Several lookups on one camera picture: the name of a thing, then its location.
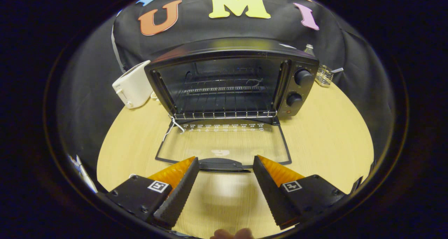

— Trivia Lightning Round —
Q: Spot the white string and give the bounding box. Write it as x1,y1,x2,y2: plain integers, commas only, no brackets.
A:
162,116,186,142

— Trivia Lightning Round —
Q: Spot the white pop-up toaster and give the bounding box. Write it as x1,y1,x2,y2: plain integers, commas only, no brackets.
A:
112,60,155,109

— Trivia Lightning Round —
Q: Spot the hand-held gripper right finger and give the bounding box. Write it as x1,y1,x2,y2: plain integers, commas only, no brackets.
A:
252,155,350,231

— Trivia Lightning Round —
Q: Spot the black toaster oven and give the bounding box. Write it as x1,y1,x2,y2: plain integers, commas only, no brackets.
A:
144,38,320,172

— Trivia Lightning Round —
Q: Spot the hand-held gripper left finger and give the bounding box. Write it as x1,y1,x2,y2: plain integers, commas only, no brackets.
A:
97,156,200,230

